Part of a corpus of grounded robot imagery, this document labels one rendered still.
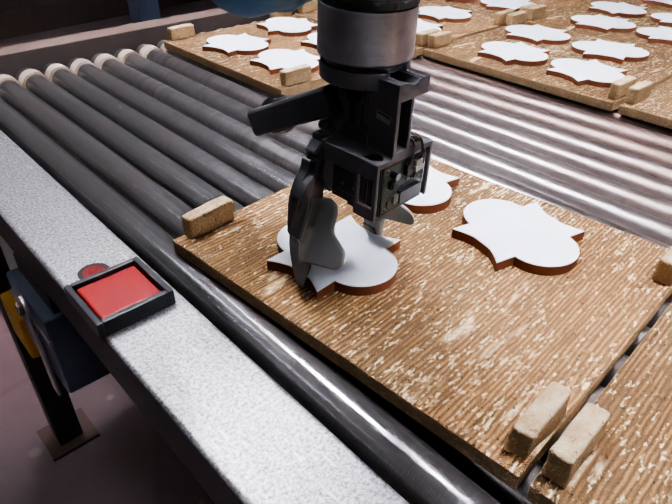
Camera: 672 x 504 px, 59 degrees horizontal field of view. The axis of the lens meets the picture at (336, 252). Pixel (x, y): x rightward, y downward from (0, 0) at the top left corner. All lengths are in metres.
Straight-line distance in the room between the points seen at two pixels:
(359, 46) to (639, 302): 0.35
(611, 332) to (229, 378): 0.33
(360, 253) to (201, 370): 0.19
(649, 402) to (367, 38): 0.34
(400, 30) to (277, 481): 0.33
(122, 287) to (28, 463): 1.19
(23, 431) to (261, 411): 1.39
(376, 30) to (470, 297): 0.26
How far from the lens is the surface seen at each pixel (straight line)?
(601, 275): 0.63
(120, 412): 1.77
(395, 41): 0.45
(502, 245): 0.62
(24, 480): 1.72
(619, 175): 0.88
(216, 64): 1.21
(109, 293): 0.60
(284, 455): 0.45
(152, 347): 0.55
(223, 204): 0.65
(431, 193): 0.69
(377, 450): 0.46
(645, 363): 0.54
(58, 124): 1.04
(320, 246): 0.52
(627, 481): 0.46
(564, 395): 0.45
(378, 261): 0.57
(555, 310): 0.57
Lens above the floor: 1.28
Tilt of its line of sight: 35 degrees down
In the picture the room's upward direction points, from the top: straight up
